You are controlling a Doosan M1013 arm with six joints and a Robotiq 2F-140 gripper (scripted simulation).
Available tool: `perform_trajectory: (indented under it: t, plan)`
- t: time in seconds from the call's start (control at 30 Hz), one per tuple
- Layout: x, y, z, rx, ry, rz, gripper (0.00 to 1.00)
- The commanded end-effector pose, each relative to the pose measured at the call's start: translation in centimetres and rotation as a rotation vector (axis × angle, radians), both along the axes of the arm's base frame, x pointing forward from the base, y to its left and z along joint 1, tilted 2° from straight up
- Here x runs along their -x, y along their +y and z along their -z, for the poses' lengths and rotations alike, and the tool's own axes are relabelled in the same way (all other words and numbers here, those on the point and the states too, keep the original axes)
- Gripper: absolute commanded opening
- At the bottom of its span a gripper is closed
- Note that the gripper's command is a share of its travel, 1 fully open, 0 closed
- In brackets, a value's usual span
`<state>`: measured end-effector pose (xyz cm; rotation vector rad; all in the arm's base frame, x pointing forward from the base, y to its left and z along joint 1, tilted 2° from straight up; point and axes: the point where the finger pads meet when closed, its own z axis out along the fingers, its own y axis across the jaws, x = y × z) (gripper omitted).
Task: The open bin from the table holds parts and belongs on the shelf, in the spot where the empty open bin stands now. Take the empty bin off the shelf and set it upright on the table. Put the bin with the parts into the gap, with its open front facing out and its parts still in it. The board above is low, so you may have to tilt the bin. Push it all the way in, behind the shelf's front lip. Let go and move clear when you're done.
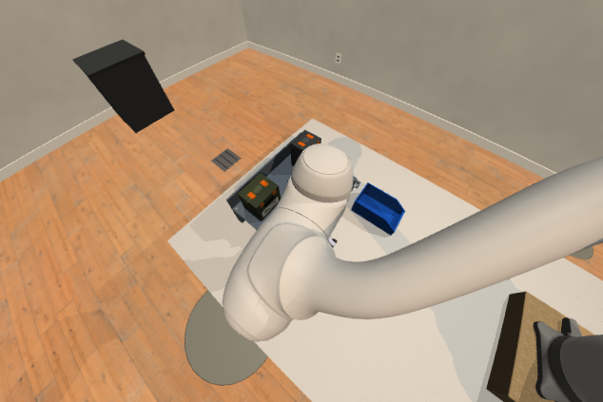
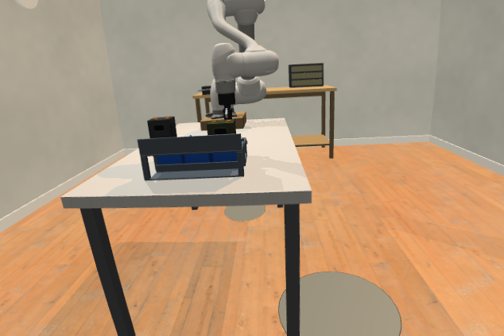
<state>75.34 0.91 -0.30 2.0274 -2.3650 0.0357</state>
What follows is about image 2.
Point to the grey metal shelf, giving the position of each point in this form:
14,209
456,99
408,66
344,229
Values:
223,143

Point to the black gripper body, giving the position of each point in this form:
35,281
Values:
227,100

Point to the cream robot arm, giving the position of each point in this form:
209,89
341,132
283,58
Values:
228,64

